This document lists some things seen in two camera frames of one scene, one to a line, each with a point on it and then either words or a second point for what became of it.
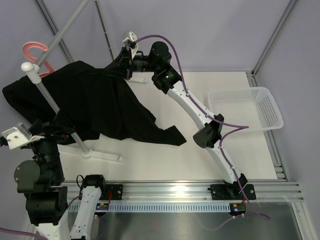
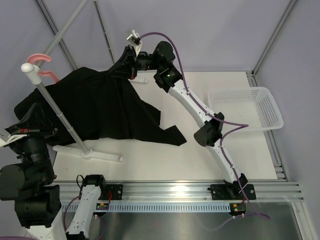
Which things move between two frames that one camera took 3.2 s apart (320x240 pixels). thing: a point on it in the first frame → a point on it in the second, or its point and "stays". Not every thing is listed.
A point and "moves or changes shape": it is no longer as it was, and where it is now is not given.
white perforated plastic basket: x=256 y=108 stays
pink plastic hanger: x=25 y=50 → x=44 y=57
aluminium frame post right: x=289 y=7 stays
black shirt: x=98 y=103 moves or changes shape
